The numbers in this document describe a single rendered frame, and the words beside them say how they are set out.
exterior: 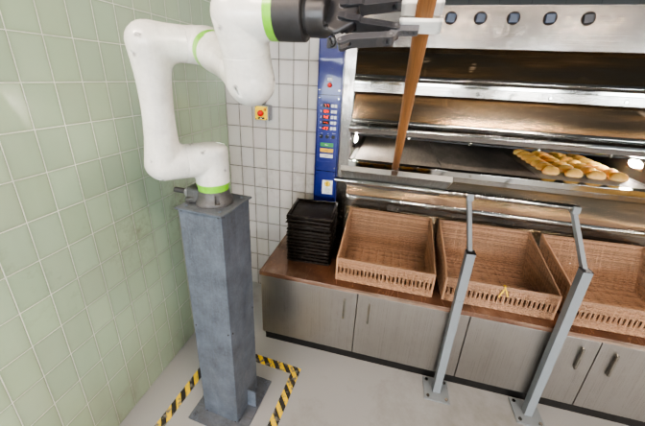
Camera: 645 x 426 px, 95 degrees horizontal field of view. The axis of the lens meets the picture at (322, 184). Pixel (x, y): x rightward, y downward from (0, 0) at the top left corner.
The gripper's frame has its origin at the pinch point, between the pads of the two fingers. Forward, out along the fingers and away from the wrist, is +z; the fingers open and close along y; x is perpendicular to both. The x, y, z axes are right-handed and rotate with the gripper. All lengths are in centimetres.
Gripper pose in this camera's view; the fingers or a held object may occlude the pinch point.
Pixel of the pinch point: (421, 16)
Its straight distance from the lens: 61.1
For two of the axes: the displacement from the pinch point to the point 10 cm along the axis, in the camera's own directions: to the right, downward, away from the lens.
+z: 9.7, 1.3, -2.1
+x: -1.8, -2.3, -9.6
